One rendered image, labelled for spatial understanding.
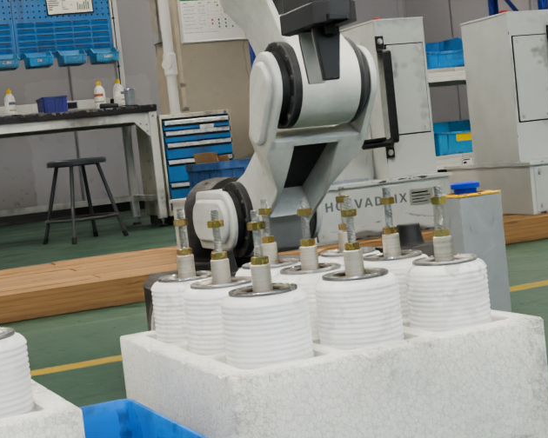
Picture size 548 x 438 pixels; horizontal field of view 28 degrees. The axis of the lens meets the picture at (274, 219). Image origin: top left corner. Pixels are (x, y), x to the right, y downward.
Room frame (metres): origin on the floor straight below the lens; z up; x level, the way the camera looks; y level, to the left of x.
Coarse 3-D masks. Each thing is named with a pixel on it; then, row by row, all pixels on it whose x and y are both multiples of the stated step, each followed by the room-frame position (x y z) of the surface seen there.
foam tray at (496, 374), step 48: (144, 336) 1.40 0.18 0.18; (432, 336) 1.19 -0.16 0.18; (480, 336) 1.20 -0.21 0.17; (528, 336) 1.23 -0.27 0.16; (144, 384) 1.35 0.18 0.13; (192, 384) 1.19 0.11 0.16; (240, 384) 1.08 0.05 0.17; (288, 384) 1.10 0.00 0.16; (336, 384) 1.12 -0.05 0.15; (384, 384) 1.15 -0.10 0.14; (432, 384) 1.17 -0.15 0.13; (480, 384) 1.20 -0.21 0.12; (528, 384) 1.23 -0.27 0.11; (240, 432) 1.08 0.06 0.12; (288, 432) 1.10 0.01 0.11; (336, 432) 1.12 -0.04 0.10; (384, 432) 1.15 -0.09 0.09; (432, 432) 1.17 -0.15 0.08; (480, 432) 1.20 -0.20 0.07; (528, 432) 1.22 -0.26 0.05
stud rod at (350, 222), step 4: (344, 200) 1.23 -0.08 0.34; (348, 200) 1.22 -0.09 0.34; (344, 204) 1.23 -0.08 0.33; (348, 204) 1.22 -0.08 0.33; (344, 208) 1.23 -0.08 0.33; (348, 208) 1.22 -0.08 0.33; (352, 216) 1.23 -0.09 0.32; (348, 220) 1.22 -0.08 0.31; (352, 220) 1.22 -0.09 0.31; (348, 224) 1.22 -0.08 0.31; (352, 224) 1.22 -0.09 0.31; (348, 228) 1.23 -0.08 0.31; (352, 228) 1.22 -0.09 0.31; (348, 232) 1.23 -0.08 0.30; (352, 232) 1.22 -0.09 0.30; (348, 236) 1.23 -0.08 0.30; (352, 236) 1.22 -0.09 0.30; (348, 240) 1.23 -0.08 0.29; (352, 240) 1.22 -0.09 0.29
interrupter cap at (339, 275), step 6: (342, 270) 1.26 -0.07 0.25; (366, 270) 1.25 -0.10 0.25; (372, 270) 1.24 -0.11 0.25; (378, 270) 1.23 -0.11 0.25; (384, 270) 1.22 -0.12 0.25; (324, 276) 1.22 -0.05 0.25; (330, 276) 1.23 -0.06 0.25; (336, 276) 1.21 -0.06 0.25; (342, 276) 1.21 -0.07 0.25; (348, 276) 1.20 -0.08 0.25; (354, 276) 1.19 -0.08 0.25; (360, 276) 1.19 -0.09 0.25; (366, 276) 1.19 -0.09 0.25; (372, 276) 1.19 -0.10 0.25; (378, 276) 1.20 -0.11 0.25
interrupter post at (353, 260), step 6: (348, 252) 1.22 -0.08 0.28; (354, 252) 1.22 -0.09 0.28; (360, 252) 1.22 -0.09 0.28; (348, 258) 1.22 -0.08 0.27; (354, 258) 1.22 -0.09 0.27; (360, 258) 1.22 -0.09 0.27; (348, 264) 1.22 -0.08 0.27; (354, 264) 1.22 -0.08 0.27; (360, 264) 1.22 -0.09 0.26; (348, 270) 1.22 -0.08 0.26; (354, 270) 1.22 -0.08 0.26; (360, 270) 1.22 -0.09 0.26
